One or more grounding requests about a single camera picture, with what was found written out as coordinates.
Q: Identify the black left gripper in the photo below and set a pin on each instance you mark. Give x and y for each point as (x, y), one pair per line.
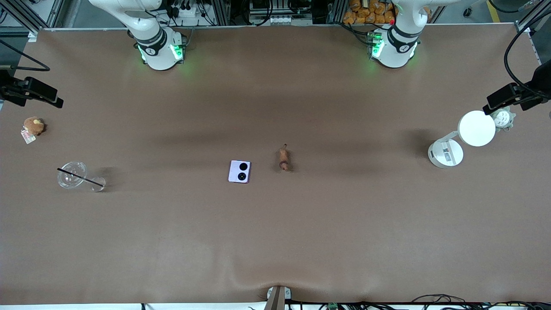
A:
(541, 80)

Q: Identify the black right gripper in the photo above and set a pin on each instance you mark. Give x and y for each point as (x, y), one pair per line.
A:
(6, 88)

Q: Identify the lilac flip phone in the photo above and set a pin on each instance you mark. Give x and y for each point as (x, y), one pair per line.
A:
(239, 172)

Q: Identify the brown lion statue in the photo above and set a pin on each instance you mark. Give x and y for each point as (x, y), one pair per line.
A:
(283, 159)

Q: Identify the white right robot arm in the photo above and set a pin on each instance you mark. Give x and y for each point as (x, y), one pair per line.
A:
(150, 47)

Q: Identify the small white plush toy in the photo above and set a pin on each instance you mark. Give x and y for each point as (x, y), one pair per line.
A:
(503, 118)

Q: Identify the brown plush toy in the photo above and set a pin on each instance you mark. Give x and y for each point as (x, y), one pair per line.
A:
(33, 125)

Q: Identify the printed paper tag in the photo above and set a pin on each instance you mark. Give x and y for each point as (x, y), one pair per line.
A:
(28, 137)

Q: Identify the white desk lamp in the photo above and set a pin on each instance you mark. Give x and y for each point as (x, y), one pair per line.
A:
(475, 128)

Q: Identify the clear plastic lidded cup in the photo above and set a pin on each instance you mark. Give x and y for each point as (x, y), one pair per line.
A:
(72, 174)

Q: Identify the black drinking straw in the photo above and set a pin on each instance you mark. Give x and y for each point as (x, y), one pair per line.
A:
(82, 177)

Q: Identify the orange packaged goods pile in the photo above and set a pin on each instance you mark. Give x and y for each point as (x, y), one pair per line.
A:
(370, 10)

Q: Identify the white power strip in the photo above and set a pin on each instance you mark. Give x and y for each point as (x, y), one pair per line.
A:
(183, 11)

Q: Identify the aluminium frame profile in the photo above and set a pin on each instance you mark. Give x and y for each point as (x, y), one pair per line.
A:
(26, 15)
(527, 23)

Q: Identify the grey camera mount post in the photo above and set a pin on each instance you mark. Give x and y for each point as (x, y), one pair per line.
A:
(277, 297)

